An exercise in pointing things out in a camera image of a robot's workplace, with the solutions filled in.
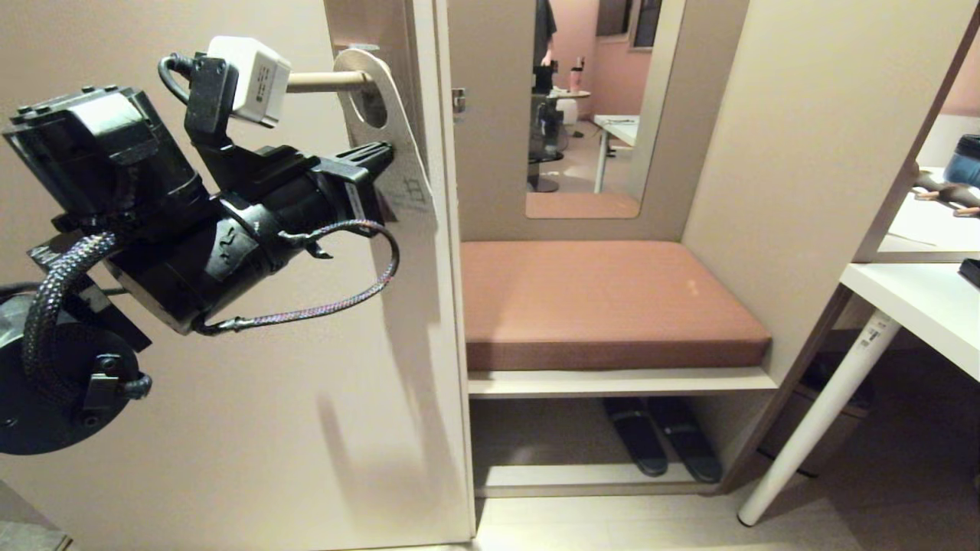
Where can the wall mirror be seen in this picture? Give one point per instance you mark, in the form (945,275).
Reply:
(597,115)

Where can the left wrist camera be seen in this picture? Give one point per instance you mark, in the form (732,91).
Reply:
(249,76)

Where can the beige bench cabinet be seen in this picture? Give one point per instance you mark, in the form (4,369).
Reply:
(766,153)

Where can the beige door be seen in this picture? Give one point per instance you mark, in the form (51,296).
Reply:
(230,428)

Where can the metal door latch plate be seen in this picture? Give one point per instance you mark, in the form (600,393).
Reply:
(458,100)

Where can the brown bench cushion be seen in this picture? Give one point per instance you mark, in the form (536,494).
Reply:
(605,306)

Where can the pale door hanger sign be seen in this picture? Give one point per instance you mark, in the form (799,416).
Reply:
(398,145)

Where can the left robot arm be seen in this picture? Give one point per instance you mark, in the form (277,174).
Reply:
(92,153)

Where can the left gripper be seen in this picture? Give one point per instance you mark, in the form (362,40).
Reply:
(230,245)

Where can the black slipper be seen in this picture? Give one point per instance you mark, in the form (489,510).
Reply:
(689,440)
(635,436)

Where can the small black object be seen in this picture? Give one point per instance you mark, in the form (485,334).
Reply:
(971,272)

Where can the brown box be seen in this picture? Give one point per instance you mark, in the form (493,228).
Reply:
(834,428)

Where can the white table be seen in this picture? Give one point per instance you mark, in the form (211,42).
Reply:
(919,306)

